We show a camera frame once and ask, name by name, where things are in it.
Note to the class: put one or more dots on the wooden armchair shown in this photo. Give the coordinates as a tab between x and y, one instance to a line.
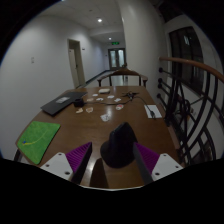
121	72

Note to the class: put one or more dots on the small white wrapper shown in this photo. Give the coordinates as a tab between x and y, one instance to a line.
117	99
95	95
111	96
105	117
99	99

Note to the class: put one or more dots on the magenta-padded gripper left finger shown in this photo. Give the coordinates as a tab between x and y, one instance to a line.
60	165

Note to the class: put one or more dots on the small black round object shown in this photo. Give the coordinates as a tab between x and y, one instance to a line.
79	102

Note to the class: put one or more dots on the small pale wrapper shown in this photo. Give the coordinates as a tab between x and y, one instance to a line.
89	109
79	110

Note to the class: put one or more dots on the black railing with wooden handrail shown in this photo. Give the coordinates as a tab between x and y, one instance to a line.
186	110

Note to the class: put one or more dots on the red and white wrapper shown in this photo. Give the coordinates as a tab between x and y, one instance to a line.
119	106

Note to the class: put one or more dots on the dark framed window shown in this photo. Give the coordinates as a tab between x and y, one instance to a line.
185	56

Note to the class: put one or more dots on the glass double door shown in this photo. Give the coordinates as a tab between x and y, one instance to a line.
117	59

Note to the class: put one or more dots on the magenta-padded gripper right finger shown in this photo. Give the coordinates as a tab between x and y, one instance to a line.
163	166

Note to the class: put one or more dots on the black closed laptop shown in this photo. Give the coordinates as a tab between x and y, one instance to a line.
63	102

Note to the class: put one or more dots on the side doorway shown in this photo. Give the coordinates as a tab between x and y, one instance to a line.
76	63

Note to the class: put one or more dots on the small white box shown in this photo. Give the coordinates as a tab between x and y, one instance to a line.
104	90

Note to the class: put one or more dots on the green exit sign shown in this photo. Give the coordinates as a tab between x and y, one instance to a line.
115	43

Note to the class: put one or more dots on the green mouse pad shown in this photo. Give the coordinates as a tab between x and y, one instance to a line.
37	140

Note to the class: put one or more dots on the white paper sheet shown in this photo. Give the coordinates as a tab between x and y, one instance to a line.
156	111

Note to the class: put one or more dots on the recessed ceiling lights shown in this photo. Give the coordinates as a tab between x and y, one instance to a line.
99	20

